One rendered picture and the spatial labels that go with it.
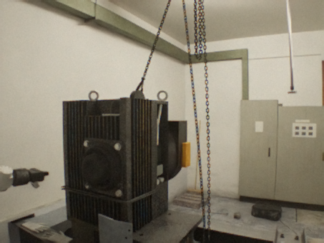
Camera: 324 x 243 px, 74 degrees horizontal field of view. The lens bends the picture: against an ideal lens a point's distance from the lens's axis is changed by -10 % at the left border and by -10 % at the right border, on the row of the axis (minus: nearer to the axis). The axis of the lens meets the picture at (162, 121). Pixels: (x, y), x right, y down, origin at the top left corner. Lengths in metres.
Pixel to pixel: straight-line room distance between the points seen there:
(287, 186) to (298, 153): 0.57
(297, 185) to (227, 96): 1.88
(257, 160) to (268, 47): 1.91
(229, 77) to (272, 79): 0.75
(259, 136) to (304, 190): 1.10
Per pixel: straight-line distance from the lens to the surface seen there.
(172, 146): 1.52
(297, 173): 4.07
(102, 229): 1.19
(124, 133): 1.14
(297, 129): 3.97
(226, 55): 4.35
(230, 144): 4.34
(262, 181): 4.13
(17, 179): 1.31
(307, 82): 4.24
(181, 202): 4.04
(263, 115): 3.99
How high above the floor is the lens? 1.53
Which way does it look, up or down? 2 degrees down
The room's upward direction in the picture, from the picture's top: straight up
